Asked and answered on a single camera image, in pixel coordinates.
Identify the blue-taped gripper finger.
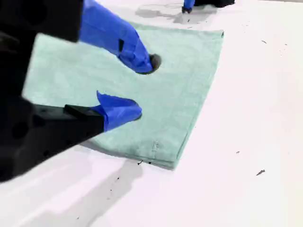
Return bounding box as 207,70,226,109
181,0,195,14
30,90,143,157
79,0,162,75

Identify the pale green T-shirt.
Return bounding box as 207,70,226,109
22,22,225,171

